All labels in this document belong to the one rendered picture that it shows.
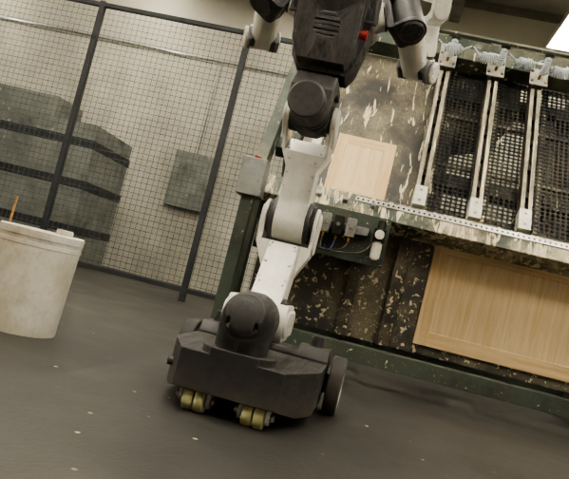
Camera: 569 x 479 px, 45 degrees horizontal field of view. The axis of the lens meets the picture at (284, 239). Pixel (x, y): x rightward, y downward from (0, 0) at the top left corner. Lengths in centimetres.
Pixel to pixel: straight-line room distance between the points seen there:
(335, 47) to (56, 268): 122
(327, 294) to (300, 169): 146
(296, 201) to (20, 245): 97
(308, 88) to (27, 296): 121
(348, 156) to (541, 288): 119
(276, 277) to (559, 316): 190
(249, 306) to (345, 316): 171
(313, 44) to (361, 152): 157
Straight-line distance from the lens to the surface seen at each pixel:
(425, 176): 354
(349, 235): 322
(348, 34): 213
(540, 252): 345
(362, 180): 352
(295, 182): 223
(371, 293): 358
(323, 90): 203
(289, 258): 221
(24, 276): 252
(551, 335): 370
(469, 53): 421
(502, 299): 364
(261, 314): 184
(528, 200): 359
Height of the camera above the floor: 42
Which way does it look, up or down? 3 degrees up
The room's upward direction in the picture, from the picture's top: 14 degrees clockwise
